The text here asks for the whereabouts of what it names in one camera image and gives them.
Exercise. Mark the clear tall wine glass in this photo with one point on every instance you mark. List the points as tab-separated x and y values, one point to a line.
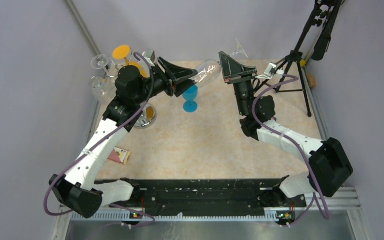
209	70

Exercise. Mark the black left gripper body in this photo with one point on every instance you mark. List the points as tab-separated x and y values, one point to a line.
172	80

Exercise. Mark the chrome wine glass rack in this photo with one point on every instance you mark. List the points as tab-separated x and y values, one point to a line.
145	114

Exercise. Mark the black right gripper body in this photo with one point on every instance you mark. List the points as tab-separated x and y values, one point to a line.
235	77

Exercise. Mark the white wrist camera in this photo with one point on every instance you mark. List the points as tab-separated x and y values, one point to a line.
150	57
270	72

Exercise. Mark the black tripod stand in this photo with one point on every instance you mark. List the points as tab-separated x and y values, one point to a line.
312	45

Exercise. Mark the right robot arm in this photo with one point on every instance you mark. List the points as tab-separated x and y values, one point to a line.
328	166

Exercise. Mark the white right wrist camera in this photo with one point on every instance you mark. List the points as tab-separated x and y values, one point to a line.
270	72

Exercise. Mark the orange plastic wine glass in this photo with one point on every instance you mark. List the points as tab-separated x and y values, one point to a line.
123	57

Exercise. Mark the red triangular card box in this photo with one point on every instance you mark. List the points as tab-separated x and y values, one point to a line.
119	155

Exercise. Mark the black base frame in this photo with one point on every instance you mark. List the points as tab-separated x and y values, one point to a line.
208	197

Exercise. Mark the blue plastic wine glass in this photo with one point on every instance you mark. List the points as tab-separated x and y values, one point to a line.
190	96

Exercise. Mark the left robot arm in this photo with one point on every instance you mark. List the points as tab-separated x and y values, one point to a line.
76	187

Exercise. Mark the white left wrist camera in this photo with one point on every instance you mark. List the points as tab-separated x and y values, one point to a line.
150	57

